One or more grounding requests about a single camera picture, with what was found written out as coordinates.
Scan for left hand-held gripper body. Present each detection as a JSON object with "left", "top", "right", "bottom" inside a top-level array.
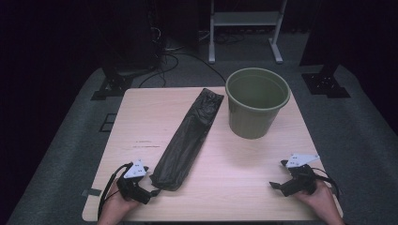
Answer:
[{"left": 116, "top": 158, "right": 153, "bottom": 205}]

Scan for person's left hand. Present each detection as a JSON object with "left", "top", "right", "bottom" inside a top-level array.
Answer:
[{"left": 103, "top": 180, "right": 141, "bottom": 218}]

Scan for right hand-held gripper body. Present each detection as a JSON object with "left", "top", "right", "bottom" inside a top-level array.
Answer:
[{"left": 281, "top": 153, "right": 320, "bottom": 197}]

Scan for black plastic garbage bag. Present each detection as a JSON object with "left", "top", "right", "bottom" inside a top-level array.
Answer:
[{"left": 149, "top": 87, "right": 225, "bottom": 192}]

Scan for white metal stand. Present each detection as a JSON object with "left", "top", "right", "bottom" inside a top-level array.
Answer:
[{"left": 207, "top": 0, "right": 288, "bottom": 65}]

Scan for right hand-held gripper cable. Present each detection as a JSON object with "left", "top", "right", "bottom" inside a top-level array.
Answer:
[{"left": 313, "top": 167, "right": 342, "bottom": 201}]

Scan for grey tape strip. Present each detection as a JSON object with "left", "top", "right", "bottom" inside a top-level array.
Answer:
[{"left": 82, "top": 187, "right": 103, "bottom": 199}]

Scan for green plastic trash bin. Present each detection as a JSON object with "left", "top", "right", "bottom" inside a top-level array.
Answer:
[{"left": 224, "top": 67, "right": 291, "bottom": 140}]

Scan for black stand base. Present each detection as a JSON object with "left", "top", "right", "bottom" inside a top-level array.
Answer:
[
  {"left": 300, "top": 64, "right": 351, "bottom": 99},
  {"left": 90, "top": 67, "right": 134, "bottom": 101}
]

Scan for person's right hand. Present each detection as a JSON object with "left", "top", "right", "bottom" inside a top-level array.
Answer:
[{"left": 294, "top": 179, "right": 336, "bottom": 218}]

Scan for black floor cables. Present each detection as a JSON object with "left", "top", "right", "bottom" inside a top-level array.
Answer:
[{"left": 138, "top": 51, "right": 227, "bottom": 89}]

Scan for dark equipment cabinet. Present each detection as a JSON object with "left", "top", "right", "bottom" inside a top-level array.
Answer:
[{"left": 99, "top": 0, "right": 164, "bottom": 71}]

